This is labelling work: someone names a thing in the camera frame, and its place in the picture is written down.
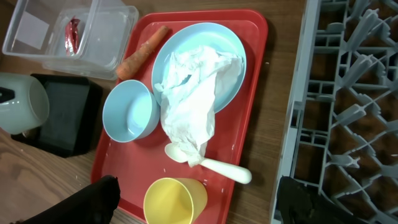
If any green bowl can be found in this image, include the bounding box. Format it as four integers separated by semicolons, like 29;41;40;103
1;73;50;135

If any grey dishwasher rack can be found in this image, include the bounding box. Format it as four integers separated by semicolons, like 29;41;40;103
270;0;397;223

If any light blue plate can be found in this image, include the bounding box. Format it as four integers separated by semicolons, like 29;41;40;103
151;22;247;113

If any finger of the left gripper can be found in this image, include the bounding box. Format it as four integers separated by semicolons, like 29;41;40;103
0;87;15;102

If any red serving tray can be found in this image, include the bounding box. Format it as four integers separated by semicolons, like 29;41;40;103
91;9;268;224

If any black plastic tray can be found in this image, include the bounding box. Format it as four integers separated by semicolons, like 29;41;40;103
11;73;103;157

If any yellow cup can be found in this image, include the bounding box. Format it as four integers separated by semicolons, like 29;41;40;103
143;177;208;224

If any white plastic spoon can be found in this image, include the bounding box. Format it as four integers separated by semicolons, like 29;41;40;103
165;143;252;184

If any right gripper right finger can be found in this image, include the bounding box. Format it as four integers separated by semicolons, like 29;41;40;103
277;176;365;224

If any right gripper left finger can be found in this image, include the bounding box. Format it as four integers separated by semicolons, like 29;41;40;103
13;175;121;224

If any red snack wrapper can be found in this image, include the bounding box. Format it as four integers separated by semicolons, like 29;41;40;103
65;17;80;56

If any white napkin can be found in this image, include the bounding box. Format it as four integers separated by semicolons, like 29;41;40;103
154;45;243;167

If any light blue bowl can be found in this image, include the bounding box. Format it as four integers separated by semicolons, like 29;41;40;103
102;80;160;143

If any orange carrot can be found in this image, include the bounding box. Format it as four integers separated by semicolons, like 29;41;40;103
116;26;169;80

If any clear plastic bin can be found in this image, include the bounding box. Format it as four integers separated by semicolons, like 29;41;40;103
2;0;139;80

